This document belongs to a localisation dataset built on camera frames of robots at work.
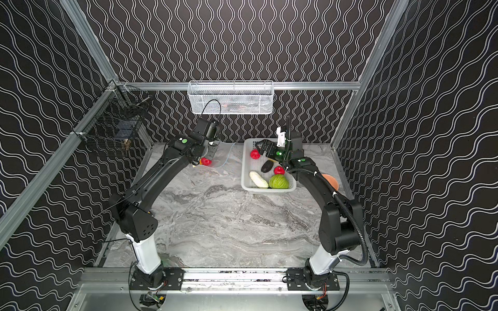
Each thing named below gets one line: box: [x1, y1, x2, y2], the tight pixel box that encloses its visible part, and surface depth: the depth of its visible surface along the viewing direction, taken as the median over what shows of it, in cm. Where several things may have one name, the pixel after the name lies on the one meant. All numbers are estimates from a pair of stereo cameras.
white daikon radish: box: [249, 171, 269, 188], surface depth 102 cm
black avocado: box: [260, 160, 274, 173], surface depth 108 cm
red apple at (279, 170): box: [273, 165, 286, 175], surface depth 105 cm
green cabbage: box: [269, 173, 290, 190], surface depth 94 cm
